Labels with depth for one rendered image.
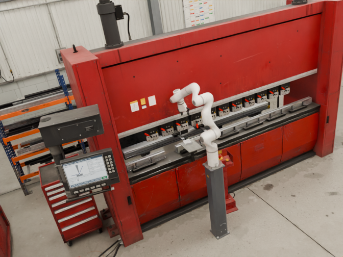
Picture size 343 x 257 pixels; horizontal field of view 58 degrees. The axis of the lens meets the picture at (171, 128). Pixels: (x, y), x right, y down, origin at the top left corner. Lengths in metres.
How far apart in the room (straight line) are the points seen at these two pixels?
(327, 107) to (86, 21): 5.24
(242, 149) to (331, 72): 1.62
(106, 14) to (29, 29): 4.31
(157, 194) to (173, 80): 1.41
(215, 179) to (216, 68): 1.30
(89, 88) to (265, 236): 2.59
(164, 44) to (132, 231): 2.22
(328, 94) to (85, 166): 3.48
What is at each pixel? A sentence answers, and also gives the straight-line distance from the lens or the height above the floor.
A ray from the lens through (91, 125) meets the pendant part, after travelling 2.69.
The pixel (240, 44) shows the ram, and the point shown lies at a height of 2.02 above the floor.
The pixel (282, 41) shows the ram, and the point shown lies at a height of 1.92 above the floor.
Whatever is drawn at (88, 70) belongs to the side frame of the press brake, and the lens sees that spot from 2.98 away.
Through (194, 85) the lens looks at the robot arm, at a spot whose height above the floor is 1.87.
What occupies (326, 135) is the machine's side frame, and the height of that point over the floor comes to 0.37.
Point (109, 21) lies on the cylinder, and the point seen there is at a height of 2.56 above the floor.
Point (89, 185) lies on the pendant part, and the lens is 2.95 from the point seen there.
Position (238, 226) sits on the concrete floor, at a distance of 4.11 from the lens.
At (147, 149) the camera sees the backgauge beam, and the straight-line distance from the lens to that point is 4.00.
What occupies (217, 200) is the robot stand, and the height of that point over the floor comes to 0.57.
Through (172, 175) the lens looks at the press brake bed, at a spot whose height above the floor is 0.67.
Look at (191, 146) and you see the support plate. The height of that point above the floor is 1.00.
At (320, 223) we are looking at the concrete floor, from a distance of 4.26.
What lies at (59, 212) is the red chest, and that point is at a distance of 4.00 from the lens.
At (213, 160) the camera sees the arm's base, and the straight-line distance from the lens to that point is 3.30.
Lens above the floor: 2.93
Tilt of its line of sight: 27 degrees down
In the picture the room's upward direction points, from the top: 9 degrees counter-clockwise
